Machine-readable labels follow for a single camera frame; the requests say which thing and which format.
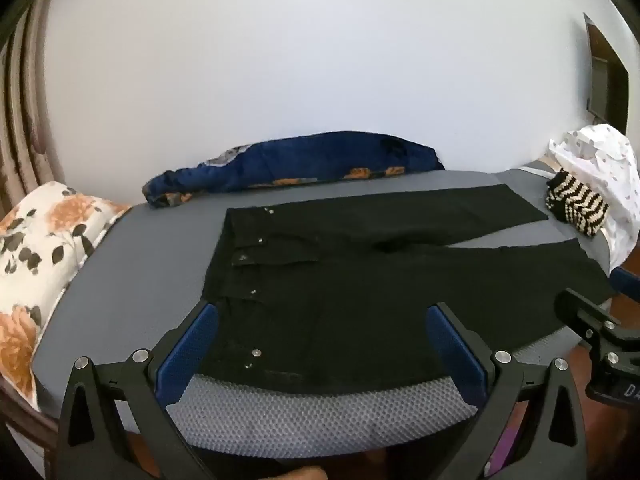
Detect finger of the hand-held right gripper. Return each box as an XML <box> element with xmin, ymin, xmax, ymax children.
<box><xmin>554</xmin><ymin>287</ymin><xmax>622</xmax><ymax>348</ymax></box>

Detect blue floral blanket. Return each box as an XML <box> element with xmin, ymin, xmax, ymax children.
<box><xmin>142</xmin><ymin>131</ymin><xmax>446</xmax><ymax>209</ymax></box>

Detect dark wooden bed frame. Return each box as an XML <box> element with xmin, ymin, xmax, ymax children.
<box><xmin>0</xmin><ymin>375</ymin><xmax>61</xmax><ymax>456</ymax></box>

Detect black and white striped cloth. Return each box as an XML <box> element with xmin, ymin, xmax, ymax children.
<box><xmin>545</xmin><ymin>170</ymin><xmax>610</xmax><ymax>237</ymax></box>

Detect grey mesh mattress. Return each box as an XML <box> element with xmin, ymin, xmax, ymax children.
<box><xmin>31</xmin><ymin>167</ymin><xmax>616</xmax><ymax>448</ymax></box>

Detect black pants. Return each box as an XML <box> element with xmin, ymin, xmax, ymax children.
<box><xmin>200</xmin><ymin>184</ymin><xmax>618</xmax><ymax>395</ymax></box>

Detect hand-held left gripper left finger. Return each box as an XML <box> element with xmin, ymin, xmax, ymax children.
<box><xmin>56</xmin><ymin>301</ymin><xmax>221</xmax><ymax>480</ymax></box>

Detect white floral pillow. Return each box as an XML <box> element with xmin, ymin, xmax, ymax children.
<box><xmin>0</xmin><ymin>181</ymin><xmax>133</xmax><ymax>411</ymax></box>

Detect blue object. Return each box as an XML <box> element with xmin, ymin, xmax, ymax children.
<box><xmin>610</xmin><ymin>266</ymin><xmax>640</xmax><ymax>303</ymax></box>

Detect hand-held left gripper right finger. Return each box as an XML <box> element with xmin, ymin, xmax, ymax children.
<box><xmin>425</xmin><ymin>302</ymin><xmax>587</xmax><ymax>480</ymax></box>

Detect white dotted cloth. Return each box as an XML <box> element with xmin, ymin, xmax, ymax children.
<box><xmin>547</xmin><ymin>124</ymin><xmax>640</xmax><ymax>268</ymax></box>

